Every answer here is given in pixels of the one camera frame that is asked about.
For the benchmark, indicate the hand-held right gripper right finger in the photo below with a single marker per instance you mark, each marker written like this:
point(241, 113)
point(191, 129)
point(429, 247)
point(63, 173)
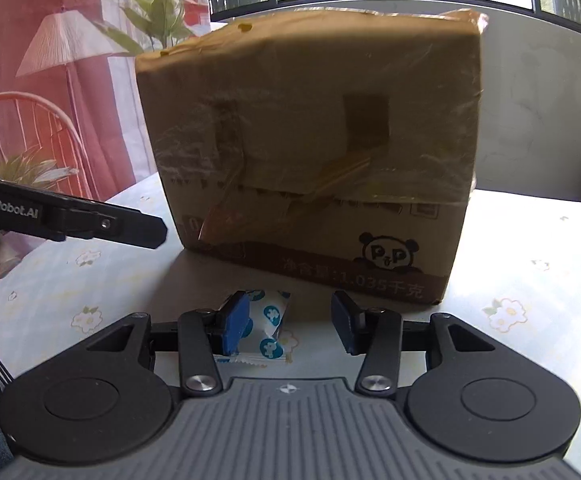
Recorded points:
point(345, 322)

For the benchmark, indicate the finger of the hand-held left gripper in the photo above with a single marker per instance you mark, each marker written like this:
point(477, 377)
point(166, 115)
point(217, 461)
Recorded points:
point(130, 227)

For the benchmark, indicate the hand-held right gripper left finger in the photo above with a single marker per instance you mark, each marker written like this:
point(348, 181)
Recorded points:
point(235, 325)

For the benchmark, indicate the white blue dotted snack packet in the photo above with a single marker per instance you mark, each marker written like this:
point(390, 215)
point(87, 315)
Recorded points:
point(270, 325)

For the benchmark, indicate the brown cardboard box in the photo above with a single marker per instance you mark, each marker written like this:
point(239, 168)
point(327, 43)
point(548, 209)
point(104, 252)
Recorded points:
point(295, 160)

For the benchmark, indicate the pink printed curtain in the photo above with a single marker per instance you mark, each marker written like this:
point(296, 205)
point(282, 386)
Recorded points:
point(30, 110)

